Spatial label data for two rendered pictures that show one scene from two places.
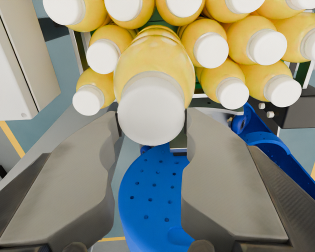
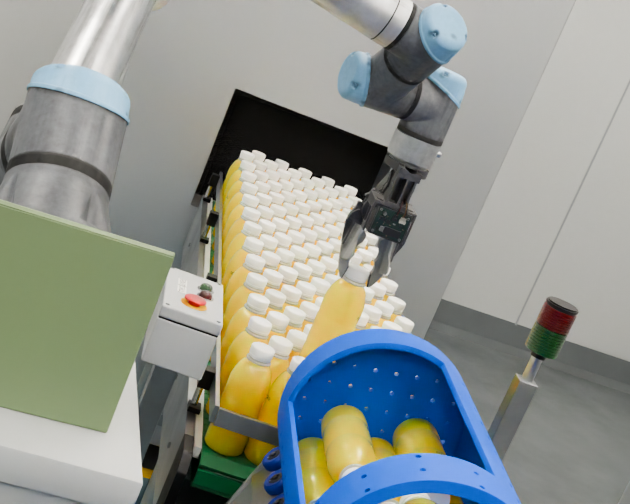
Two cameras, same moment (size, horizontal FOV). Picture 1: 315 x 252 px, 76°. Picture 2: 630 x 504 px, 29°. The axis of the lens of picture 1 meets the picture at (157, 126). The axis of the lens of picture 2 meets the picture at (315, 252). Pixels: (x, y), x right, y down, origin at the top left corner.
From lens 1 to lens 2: 198 cm
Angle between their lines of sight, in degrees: 106
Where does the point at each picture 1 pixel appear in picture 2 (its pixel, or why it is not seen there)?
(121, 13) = (298, 336)
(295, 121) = not seen: hidden behind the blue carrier
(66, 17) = (263, 324)
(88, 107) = (264, 349)
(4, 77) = (216, 310)
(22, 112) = (218, 321)
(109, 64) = (287, 344)
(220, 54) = not seen: hidden behind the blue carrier
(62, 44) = not seen: outside the picture
